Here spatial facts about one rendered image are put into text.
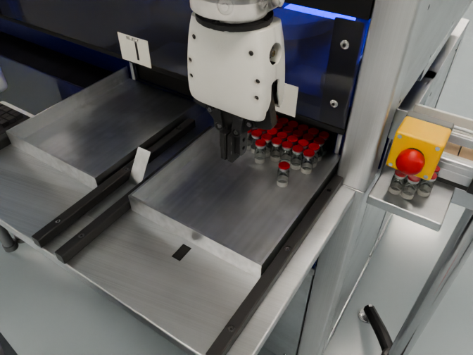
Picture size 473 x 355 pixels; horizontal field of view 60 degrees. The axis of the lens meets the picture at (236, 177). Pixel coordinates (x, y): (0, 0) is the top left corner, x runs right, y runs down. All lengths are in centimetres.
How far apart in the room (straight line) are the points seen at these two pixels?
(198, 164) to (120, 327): 96
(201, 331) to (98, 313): 113
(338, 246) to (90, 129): 59
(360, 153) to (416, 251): 124
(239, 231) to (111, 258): 21
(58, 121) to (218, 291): 57
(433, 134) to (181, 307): 45
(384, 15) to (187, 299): 47
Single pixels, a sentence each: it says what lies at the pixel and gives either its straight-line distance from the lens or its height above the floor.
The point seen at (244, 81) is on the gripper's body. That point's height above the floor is 120.
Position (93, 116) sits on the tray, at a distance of 99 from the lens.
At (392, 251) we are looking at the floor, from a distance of 189.
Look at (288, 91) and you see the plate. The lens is 72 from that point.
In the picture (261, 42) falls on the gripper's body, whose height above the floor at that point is 124.
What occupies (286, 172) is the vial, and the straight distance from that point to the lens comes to 73.
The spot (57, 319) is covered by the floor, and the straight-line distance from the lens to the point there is 173.
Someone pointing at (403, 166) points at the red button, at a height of 99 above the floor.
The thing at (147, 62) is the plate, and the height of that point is 100.
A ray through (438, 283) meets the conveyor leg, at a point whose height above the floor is 57.
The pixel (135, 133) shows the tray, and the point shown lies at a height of 88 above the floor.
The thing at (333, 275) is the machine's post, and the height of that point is 62.
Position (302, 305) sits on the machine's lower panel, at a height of 44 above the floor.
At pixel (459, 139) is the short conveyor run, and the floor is 96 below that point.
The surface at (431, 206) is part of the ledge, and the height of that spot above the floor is 88.
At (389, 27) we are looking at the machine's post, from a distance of 62.
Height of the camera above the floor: 139
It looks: 42 degrees down
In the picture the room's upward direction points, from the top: straight up
